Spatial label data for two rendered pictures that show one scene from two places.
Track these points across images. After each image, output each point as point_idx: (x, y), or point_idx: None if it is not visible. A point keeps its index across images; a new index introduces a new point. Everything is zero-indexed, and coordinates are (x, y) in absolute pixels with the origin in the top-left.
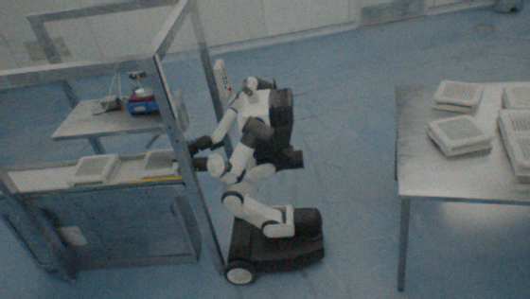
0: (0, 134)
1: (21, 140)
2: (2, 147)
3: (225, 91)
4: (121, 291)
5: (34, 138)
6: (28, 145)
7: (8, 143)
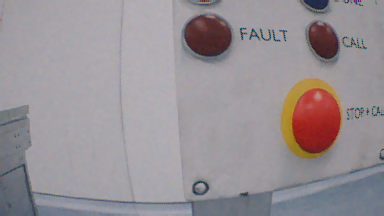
0: (382, 192)
1: (375, 206)
2: (360, 205)
3: (198, 82)
4: None
5: (380, 210)
6: (366, 215)
7: (368, 204)
